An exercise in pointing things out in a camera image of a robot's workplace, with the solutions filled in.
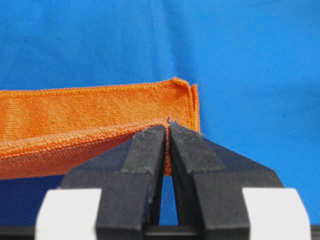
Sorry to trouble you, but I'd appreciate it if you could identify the orange towel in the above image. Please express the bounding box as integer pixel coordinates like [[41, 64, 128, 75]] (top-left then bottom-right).
[[0, 77, 201, 180]]

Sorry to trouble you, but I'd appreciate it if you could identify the blue table cloth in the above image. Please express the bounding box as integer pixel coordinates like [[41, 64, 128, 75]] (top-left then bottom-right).
[[0, 0, 320, 225]]

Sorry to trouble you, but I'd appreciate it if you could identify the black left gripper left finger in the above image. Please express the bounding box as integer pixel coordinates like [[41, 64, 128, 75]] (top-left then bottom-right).
[[60, 126, 167, 240]]

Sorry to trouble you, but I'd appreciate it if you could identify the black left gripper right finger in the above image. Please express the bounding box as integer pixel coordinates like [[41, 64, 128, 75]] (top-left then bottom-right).
[[169, 122, 283, 240]]

